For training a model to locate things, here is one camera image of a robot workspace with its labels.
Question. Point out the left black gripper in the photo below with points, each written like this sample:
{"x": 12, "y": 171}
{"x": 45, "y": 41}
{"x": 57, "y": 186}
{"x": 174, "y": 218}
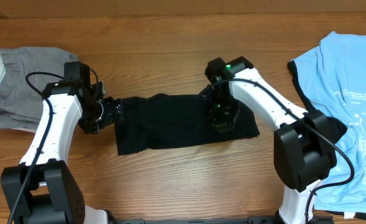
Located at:
{"x": 114, "y": 110}

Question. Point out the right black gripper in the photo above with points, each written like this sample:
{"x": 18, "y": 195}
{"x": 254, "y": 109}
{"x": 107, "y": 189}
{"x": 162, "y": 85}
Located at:
{"x": 220, "y": 124}

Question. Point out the black polo shirt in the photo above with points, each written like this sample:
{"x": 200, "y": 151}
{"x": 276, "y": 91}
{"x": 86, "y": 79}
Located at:
{"x": 172, "y": 121}

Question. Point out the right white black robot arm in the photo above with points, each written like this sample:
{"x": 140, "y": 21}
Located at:
{"x": 302, "y": 154}

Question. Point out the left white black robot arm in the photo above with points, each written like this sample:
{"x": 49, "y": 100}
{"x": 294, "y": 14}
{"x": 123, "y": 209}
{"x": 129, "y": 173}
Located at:
{"x": 41, "y": 189}

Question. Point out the folded grey shirt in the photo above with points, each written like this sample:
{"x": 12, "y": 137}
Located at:
{"x": 16, "y": 96}

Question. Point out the light blue printed t-shirt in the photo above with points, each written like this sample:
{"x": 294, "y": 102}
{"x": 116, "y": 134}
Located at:
{"x": 332, "y": 78}

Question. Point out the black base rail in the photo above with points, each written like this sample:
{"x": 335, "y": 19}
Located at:
{"x": 195, "y": 221}

